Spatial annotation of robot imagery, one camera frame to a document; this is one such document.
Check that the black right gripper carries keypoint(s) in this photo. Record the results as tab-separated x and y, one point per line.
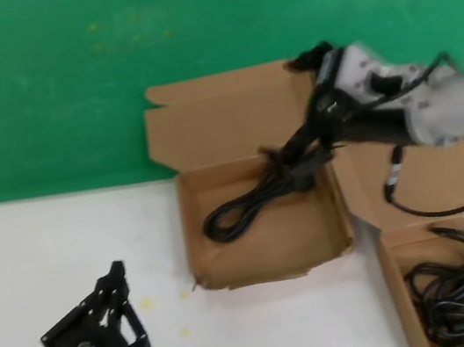
357	125

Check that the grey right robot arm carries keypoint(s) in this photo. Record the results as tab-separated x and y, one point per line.
461	108

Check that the open cardboard box with hole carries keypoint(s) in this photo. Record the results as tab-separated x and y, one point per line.
267	248

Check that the green table mat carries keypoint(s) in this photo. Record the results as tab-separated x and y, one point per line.
68	98

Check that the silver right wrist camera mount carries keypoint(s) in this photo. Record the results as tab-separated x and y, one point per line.
357	72

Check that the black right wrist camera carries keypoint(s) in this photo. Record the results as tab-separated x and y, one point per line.
308	58

